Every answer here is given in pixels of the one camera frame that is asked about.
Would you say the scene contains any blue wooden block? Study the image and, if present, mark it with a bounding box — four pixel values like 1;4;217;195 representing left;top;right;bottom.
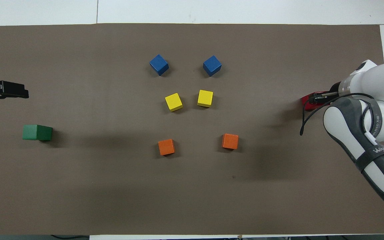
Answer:
149;54;169;76
203;55;222;77

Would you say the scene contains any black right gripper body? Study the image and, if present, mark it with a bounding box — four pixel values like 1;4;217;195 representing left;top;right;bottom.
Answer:
330;83;342;99

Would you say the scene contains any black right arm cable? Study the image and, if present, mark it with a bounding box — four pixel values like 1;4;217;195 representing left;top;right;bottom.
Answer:
300;93;376;136

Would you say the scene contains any orange wooden block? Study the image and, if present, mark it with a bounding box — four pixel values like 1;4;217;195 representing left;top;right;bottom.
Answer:
158;139;175;156
222;133;239;150

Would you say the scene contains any brown table mat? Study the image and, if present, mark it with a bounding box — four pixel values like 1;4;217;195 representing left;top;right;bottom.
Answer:
0;23;384;236

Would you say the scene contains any yellow wooden block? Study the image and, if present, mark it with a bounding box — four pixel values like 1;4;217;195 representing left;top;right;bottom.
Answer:
197;90;213;108
165;93;183;112

